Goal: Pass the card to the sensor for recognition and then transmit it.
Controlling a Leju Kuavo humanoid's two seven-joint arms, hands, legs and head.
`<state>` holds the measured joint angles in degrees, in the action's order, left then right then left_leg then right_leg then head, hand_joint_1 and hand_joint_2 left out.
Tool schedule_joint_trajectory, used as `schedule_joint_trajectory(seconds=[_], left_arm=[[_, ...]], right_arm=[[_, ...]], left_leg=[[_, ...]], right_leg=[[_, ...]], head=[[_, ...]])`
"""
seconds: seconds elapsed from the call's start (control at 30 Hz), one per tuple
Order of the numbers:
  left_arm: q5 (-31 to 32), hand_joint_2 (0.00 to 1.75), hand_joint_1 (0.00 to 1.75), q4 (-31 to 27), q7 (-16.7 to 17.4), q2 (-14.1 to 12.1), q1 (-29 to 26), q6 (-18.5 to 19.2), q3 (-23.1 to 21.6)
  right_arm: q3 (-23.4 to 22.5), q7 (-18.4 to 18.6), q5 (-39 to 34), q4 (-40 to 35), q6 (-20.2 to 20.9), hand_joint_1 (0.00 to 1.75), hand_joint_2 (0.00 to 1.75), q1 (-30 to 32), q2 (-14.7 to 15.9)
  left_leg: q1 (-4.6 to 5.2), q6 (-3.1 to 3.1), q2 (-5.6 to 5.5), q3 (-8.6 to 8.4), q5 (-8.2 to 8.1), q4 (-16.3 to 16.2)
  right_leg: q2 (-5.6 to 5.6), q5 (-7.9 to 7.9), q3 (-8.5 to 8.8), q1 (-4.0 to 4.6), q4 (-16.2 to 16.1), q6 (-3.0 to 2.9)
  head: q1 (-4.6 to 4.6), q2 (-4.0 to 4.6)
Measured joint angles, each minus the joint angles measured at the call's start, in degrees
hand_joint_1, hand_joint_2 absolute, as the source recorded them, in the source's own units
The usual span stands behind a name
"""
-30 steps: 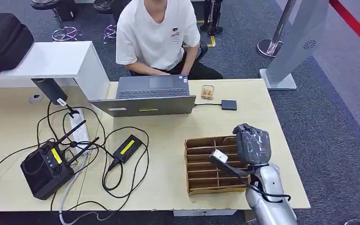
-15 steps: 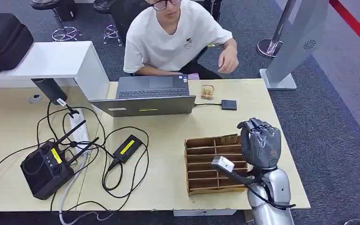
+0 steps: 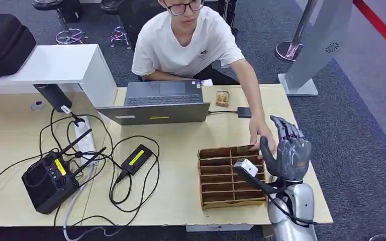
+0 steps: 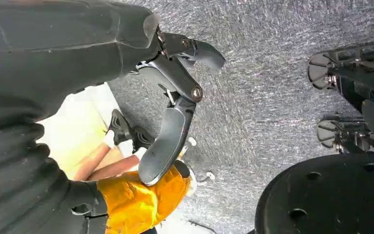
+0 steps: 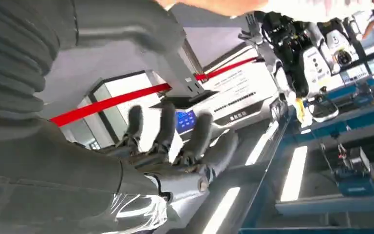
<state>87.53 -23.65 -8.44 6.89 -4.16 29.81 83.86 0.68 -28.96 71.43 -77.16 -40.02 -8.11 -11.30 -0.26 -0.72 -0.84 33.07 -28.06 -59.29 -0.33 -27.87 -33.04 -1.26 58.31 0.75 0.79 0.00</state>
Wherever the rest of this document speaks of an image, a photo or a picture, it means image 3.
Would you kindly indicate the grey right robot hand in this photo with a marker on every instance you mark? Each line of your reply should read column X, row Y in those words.
column 291, row 159

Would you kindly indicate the person's left hand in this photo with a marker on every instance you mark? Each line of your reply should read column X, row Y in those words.
column 261, row 131

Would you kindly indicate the brown playing card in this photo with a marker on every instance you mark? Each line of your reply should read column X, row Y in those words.
column 245, row 149

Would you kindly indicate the brown card stack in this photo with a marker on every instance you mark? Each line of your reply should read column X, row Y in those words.
column 223, row 98

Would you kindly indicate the small black usb hub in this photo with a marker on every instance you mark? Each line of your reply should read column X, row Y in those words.
column 244, row 112

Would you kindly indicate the small white object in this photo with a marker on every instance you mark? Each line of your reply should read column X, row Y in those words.
column 207, row 82

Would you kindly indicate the wooden desk leg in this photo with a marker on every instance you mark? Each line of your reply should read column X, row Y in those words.
column 266, row 231

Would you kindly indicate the wooden slotted card box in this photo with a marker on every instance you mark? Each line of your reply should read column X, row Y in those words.
column 219, row 203

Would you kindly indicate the grey standing kiosk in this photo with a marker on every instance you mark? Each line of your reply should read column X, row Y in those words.
column 316, row 46

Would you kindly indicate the grey laptop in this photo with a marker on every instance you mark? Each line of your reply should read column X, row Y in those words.
column 153, row 113

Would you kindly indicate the person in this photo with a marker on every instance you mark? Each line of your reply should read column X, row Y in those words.
column 186, row 46

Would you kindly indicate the black stand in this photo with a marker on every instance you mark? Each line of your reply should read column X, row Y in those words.
column 231, row 13

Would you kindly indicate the grey round base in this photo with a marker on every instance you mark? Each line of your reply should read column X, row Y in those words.
column 384, row 238

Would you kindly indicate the black adapter with yellow label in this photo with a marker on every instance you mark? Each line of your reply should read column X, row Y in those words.
column 136, row 159

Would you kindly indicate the black office chair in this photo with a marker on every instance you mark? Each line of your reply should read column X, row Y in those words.
column 136, row 20

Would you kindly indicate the white power strip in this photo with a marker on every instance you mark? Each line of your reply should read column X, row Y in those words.
column 86, row 143

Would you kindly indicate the black stool with chrome base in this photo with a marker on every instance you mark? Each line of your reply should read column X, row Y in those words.
column 46, row 4
column 111, row 5

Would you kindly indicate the black cylinder device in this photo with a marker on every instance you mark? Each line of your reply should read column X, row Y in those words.
column 52, row 96

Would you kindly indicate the white desk shelf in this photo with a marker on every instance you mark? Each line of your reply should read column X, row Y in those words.
column 53, row 63

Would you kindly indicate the black remote controller with antennas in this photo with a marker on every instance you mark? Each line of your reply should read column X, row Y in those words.
column 48, row 184

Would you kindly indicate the small grey round puck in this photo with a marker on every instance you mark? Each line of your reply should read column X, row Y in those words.
column 38, row 105

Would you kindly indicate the black bin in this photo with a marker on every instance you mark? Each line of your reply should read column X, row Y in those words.
column 70, row 10

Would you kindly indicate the black bag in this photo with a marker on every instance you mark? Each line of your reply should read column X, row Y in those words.
column 3, row 43

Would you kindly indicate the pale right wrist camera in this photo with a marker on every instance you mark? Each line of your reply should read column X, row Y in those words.
column 246, row 166

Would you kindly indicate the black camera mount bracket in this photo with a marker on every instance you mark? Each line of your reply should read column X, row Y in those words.
column 256, row 184

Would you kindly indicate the chrome stanchion post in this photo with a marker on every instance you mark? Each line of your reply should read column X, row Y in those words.
column 288, row 51

